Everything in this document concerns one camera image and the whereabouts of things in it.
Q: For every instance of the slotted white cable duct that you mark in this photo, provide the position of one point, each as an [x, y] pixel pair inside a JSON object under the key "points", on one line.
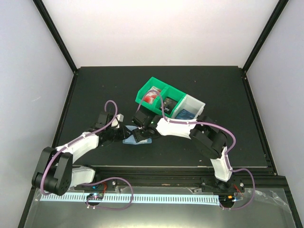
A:
{"points": [[134, 198]]}

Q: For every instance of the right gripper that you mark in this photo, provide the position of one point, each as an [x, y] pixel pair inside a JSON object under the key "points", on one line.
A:
{"points": [[137, 136]]}

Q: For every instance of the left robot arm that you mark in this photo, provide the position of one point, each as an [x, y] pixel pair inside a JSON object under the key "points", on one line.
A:
{"points": [[55, 173]]}

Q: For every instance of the red and white cards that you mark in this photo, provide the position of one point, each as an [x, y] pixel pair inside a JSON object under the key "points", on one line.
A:
{"points": [[151, 96]]}

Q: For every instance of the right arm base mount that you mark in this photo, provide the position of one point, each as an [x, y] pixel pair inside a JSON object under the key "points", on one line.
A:
{"points": [[212, 184]]}

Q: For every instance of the white plastic bin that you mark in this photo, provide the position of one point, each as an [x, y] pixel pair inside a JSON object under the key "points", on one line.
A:
{"points": [[190, 104]]}

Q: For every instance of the left rear frame post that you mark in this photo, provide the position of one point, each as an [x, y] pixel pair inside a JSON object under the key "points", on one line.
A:
{"points": [[55, 33]]}

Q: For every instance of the right rear frame post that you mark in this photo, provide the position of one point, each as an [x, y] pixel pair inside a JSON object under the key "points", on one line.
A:
{"points": [[280, 6]]}

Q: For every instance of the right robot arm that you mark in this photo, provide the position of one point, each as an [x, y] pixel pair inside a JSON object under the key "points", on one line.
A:
{"points": [[209, 138]]}

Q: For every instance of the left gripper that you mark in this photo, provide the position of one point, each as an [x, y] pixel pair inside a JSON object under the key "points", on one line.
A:
{"points": [[121, 137]]}

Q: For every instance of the green plastic bin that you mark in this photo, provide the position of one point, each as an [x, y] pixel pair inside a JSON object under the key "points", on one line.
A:
{"points": [[165, 90]]}

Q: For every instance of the clear plastic sheet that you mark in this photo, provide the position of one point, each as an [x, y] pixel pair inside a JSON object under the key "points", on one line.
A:
{"points": [[260, 208]]}

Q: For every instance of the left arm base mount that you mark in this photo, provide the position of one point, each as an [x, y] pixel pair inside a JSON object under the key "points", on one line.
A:
{"points": [[99, 184]]}

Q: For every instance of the frame post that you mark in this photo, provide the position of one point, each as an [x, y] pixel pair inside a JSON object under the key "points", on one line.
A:
{"points": [[280, 6], [55, 33]]}

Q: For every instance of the blue cards stack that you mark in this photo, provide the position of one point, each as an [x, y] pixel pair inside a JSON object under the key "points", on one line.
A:
{"points": [[185, 115]]}

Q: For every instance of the black aluminium frame rail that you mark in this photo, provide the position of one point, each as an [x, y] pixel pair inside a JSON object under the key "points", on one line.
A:
{"points": [[184, 179]]}

